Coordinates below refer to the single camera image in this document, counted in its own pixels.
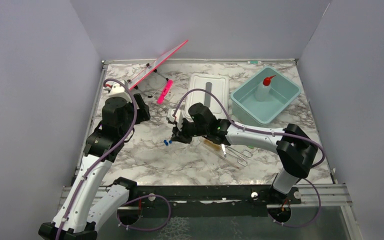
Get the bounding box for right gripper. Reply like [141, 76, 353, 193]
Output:
[170, 118, 209, 145]

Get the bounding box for red capped squeeze bottle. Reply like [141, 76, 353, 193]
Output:
[254, 75, 276, 102]

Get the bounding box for metal wire tongs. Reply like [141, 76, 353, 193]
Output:
[225, 146, 253, 167]

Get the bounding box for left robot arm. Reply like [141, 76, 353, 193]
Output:
[38, 93, 151, 240]

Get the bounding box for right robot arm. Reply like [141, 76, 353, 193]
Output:
[167, 103, 319, 204]

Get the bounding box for metal tweezers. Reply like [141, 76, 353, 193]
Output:
[221, 144, 228, 159]

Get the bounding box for pink acrylic stand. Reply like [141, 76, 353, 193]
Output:
[128, 39, 189, 90]

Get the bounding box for clear glass rod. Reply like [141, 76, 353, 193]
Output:
[196, 145, 216, 178]

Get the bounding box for white plastic lid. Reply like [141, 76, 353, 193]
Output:
[184, 73, 229, 120]

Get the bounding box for clear test tube rack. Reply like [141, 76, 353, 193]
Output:
[163, 141, 192, 157]

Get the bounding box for teal plastic bin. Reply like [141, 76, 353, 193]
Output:
[230, 66, 302, 127]

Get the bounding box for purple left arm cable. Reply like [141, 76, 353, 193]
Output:
[54, 78, 139, 240]

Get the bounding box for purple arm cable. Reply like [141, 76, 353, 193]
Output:
[172, 88, 327, 170]
[54, 78, 139, 240]

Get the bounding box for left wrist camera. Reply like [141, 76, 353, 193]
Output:
[108, 82, 131, 101]

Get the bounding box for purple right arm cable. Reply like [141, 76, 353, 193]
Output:
[172, 88, 327, 170]

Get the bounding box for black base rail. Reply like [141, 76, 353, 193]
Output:
[113, 177, 302, 224]

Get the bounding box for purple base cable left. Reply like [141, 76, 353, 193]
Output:
[116, 194, 172, 233]

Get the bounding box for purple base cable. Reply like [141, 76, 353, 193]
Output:
[116, 194, 172, 233]
[267, 178, 322, 229]

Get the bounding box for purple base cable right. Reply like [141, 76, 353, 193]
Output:
[267, 178, 322, 229]

